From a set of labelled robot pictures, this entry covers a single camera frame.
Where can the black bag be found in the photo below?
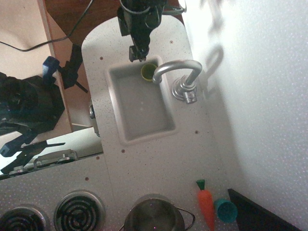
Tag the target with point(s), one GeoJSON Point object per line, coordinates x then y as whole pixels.
{"type": "Point", "coordinates": [28, 104]}

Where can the black stove burner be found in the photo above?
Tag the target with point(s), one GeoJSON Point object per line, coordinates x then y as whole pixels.
{"type": "Point", "coordinates": [80, 210]}
{"type": "Point", "coordinates": [25, 217]}

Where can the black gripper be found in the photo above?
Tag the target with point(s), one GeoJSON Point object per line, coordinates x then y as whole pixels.
{"type": "Point", "coordinates": [140, 34]}

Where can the upper blue black clamp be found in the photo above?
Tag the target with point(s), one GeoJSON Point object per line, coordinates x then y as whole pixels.
{"type": "Point", "coordinates": [69, 72]}

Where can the teal plastic cup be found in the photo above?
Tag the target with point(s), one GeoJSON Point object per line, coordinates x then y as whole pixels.
{"type": "Point", "coordinates": [226, 210]}

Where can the black board corner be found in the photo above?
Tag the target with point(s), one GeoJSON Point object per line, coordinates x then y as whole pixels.
{"type": "Point", "coordinates": [253, 217]}

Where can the silver curved faucet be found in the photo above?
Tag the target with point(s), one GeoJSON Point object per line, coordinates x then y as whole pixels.
{"type": "Point", "coordinates": [183, 88]}

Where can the grey toy sink basin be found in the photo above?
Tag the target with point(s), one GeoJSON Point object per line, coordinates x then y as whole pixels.
{"type": "Point", "coordinates": [143, 110]}

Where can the silver metal pot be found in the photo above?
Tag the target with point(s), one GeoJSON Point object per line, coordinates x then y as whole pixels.
{"type": "Point", "coordinates": [156, 214]}

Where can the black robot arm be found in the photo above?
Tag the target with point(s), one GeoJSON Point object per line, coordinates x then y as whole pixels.
{"type": "Point", "coordinates": [138, 18]}

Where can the grey oven door handle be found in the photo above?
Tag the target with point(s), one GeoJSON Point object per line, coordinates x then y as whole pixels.
{"type": "Point", "coordinates": [62, 156]}

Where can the right black stove burner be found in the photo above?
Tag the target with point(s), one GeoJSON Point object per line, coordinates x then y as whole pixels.
{"type": "Point", "coordinates": [80, 210]}

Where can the lower blue black clamp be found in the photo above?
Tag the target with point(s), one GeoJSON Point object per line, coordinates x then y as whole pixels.
{"type": "Point", "coordinates": [27, 152]}

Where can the yellow-green cup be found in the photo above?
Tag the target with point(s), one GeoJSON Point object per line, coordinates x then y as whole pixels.
{"type": "Point", "coordinates": [147, 72]}

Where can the left black stove burner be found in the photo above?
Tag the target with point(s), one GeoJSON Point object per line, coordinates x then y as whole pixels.
{"type": "Point", "coordinates": [25, 217]}

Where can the silver cabinet knob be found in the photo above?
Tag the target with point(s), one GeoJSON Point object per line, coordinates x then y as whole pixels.
{"type": "Point", "coordinates": [92, 113]}

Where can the orange toy carrot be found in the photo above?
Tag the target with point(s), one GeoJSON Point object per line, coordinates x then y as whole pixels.
{"type": "Point", "coordinates": [206, 204]}

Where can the blue black clamp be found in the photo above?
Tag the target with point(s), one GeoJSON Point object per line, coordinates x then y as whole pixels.
{"type": "Point", "coordinates": [69, 72]}
{"type": "Point", "coordinates": [27, 152]}

